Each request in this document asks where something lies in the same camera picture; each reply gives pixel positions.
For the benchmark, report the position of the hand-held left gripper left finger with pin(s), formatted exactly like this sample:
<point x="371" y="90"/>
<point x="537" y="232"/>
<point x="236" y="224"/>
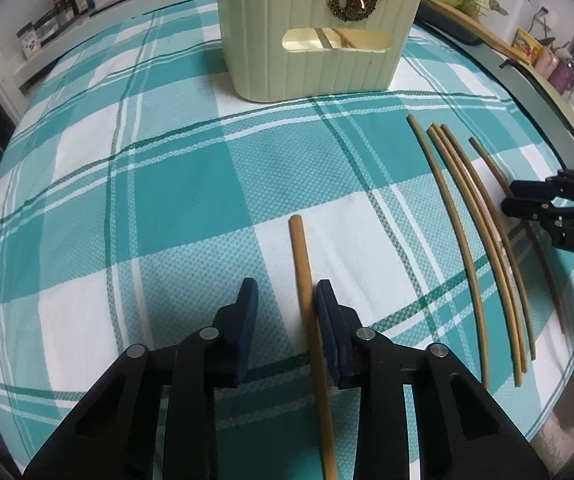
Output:
<point x="247" y="330"/>

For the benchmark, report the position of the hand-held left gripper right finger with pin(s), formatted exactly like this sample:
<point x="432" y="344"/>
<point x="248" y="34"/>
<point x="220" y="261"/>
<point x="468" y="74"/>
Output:
<point x="329" y="330"/>

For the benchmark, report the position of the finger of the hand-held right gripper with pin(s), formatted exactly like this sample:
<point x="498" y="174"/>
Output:
<point x="524" y="210"/>
<point x="532" y="190"/>

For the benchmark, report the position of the brown wooden chopstick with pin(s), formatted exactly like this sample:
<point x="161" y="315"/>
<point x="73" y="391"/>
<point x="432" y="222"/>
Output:
<point x="470" y="265"/>
<point x="512" y="270"/>
<point x="301" y="260"/>
<point x="348" y="40"/>
<point x="497" y="270"/>
<point x="489" y="162"/>

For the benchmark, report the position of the cream utensil holder box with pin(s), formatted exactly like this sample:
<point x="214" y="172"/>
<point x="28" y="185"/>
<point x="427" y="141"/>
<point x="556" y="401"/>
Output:
<point x="267" y="35"/>

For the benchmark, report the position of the purple bottle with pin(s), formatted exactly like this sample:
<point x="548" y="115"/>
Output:
<point x="567" y="76"/>

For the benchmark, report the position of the pink cup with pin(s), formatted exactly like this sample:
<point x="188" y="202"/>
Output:
<point x="547" y="64"/>

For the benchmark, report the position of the teal checked tablecloth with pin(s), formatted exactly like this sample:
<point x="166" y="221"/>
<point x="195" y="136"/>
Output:
<point x="167" y="220"/>

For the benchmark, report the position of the yellow printed can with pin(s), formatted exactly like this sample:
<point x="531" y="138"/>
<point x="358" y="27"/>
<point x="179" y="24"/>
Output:
<point x="527" y="46"/>

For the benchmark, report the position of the wooden cutting board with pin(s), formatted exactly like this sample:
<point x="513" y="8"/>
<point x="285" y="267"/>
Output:
<point x="487" y="35"/>

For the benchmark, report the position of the white label spice jar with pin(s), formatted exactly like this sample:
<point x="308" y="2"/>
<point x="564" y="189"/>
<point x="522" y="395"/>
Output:
<point x="28" y="42"/>

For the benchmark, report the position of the white wall outlet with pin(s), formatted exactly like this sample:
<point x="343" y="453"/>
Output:
<point x="543" y="13"/>

